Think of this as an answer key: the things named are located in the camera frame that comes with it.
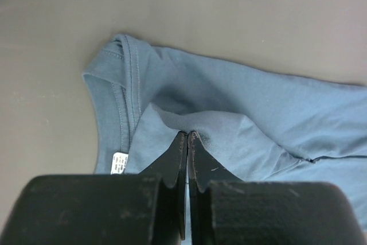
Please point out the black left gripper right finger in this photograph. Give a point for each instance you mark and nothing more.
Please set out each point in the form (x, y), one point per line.
(227, 210)

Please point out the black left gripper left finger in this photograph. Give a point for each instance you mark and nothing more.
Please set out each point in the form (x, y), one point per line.
(144, 208)

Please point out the blue-grey t-shirt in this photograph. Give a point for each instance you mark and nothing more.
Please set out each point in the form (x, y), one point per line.
(261, 126)

